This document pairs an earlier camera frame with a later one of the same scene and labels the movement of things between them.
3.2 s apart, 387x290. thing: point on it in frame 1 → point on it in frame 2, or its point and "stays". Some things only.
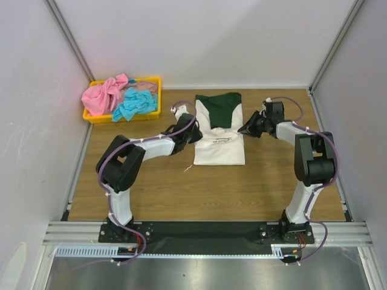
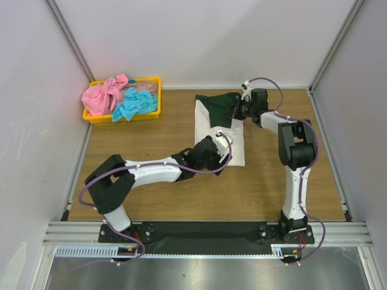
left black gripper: (198, 135) → (216, 165)
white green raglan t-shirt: (220, 118) stays
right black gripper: (257, 124) → (236, 106)
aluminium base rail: (338, 233) stays
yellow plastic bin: (91, 119) stays
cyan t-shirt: (135, 102) stays
